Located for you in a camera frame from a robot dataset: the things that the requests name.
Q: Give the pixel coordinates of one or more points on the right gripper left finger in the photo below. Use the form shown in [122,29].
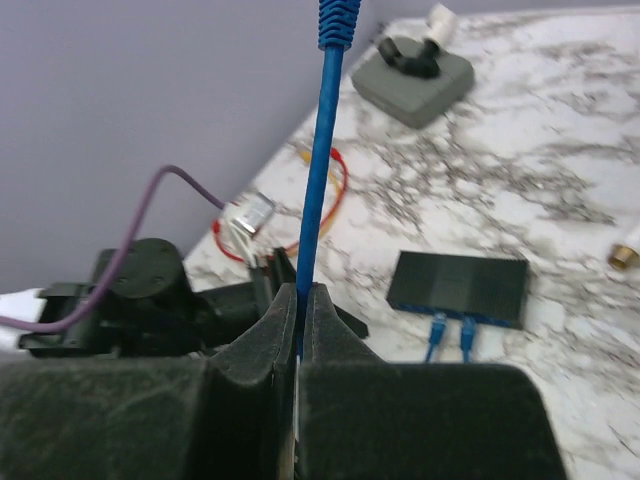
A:
[229,416]

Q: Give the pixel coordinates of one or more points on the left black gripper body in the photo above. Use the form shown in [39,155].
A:
[300,300]

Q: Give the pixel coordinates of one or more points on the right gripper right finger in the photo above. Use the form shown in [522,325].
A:
[361,417]

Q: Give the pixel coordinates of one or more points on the grey case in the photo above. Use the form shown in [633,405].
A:
[415,102]

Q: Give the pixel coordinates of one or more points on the white faucet pipe fitting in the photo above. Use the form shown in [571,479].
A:
[624,254]

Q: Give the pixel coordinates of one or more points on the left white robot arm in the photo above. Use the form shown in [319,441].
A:
[151,310]

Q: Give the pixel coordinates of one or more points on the black T-shaped fitting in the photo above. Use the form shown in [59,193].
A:
[424,65]

